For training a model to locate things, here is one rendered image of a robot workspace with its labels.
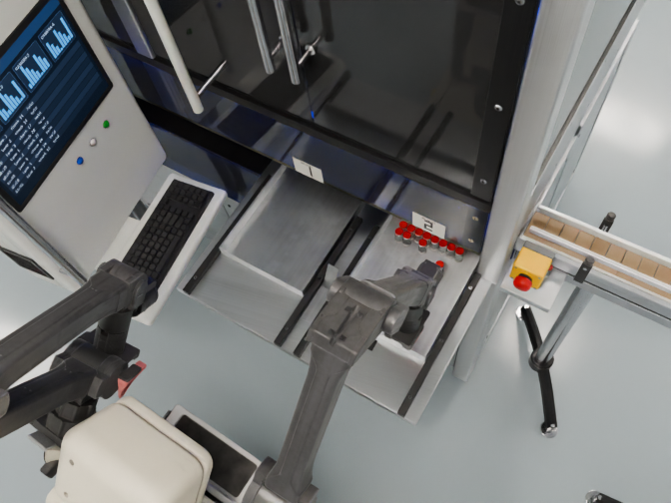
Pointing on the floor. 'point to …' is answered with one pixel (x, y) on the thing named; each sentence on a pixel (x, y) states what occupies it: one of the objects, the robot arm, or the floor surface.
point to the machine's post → (525, 152)
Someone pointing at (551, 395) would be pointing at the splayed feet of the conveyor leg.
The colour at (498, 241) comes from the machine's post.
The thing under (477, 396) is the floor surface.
